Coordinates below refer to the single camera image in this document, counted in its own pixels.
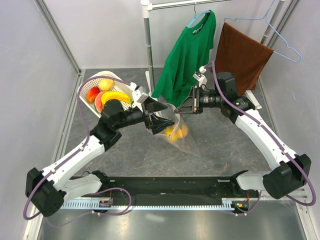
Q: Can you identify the yellow mango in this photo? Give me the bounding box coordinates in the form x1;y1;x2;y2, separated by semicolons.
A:
164;126;180;142

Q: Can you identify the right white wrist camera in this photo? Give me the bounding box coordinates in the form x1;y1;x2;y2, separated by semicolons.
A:
193;72;208;87

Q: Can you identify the white clothes rack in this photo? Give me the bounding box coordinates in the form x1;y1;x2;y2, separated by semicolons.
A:
140;0;285;94

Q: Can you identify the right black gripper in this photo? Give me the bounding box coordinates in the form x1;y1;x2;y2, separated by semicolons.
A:
175;85;224;114

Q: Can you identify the purple cable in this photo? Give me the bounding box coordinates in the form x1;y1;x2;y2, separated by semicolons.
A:
203;60;315;207
23;76;137;221

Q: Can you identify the left aluminium frame post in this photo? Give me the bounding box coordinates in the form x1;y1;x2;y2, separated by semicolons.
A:
34;0;82;75

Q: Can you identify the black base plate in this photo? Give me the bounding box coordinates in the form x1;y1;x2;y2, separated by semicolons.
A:
97;174;259;207

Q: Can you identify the brown towel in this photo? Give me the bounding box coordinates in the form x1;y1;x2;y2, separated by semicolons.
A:
215;22;274;96

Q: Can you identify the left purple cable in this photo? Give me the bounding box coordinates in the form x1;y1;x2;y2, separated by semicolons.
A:
23;76;137;221

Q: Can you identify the aluminium frame post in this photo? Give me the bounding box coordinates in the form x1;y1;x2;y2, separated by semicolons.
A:
267;0;301;48
34;0;82;75

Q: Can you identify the teal shirt hanger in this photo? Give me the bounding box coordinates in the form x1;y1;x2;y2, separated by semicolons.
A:
187;1;211;28

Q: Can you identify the white slotted cable duct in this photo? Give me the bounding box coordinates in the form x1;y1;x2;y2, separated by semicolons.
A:
61;198;249;211

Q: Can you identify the light blue wire hanger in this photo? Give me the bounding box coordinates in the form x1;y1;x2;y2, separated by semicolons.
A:
223;0;303;64

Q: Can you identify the yellow banana bunch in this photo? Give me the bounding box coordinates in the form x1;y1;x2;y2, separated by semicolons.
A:
100;91;132;108

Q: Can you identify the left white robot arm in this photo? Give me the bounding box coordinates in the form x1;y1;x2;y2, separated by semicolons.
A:
23;97;174;220

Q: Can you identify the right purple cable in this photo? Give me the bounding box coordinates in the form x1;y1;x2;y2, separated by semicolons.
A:
203;60;315;207

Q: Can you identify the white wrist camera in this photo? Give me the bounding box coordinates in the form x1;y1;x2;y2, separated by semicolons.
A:
193;72;208;87
132;86;149;111

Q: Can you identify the clear zip top bag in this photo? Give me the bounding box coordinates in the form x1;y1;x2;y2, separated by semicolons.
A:
156;103;201;157

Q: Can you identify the watermelon slice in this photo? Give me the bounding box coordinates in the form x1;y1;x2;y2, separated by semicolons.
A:
94;91;106;114

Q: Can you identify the pale yellow pear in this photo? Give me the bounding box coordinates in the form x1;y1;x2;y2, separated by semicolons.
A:
98;78;114;91

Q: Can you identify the orange peach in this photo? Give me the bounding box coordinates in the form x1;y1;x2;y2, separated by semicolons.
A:
178;124;189;139

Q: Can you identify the red mango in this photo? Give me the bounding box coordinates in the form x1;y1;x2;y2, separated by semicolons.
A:
86;86;100;103

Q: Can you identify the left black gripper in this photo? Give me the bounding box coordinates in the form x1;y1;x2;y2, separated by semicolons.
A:
114;96;174;134

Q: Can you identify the white perforated plastic basket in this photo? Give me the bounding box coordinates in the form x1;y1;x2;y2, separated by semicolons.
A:
77;70;137;118

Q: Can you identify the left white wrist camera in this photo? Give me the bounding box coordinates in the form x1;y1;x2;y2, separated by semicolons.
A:
132;86;149;111

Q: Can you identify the right aluminium frame post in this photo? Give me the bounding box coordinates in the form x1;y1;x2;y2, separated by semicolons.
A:
267;0;301;48

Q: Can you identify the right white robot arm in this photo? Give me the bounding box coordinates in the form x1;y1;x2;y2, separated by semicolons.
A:
176;72;311;200

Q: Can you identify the green t-shirt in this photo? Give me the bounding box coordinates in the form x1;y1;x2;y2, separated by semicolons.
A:
151;10;217;107

